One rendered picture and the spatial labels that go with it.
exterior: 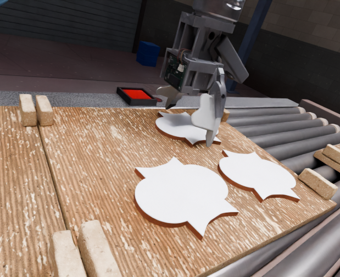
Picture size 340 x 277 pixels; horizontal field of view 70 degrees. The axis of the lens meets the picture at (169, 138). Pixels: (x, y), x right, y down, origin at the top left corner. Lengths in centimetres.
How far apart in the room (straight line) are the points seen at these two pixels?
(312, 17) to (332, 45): 68
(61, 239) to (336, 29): 555
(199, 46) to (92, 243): 31
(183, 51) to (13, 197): 29
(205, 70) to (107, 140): 19
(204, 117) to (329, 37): 527
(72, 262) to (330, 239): 35
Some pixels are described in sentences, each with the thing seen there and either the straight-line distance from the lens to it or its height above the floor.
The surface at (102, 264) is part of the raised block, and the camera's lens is 21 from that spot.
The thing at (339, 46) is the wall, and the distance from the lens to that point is 554.
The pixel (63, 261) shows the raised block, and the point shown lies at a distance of 21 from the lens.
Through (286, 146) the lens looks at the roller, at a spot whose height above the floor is 92.
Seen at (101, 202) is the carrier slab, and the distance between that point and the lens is 29.
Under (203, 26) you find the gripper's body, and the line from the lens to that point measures 40.
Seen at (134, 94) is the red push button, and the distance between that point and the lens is 62.
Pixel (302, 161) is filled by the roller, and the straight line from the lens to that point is 65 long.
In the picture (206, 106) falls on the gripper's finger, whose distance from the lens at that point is 42.
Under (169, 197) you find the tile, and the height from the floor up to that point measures 94.
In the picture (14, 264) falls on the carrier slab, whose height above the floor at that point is 94.
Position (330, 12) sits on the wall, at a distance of 574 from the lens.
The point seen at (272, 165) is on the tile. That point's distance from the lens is 48.
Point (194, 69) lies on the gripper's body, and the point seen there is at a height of 107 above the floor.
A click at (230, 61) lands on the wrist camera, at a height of 109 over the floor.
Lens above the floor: 114
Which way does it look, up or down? 28 degrees down
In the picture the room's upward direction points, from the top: 18 degrees clockwise
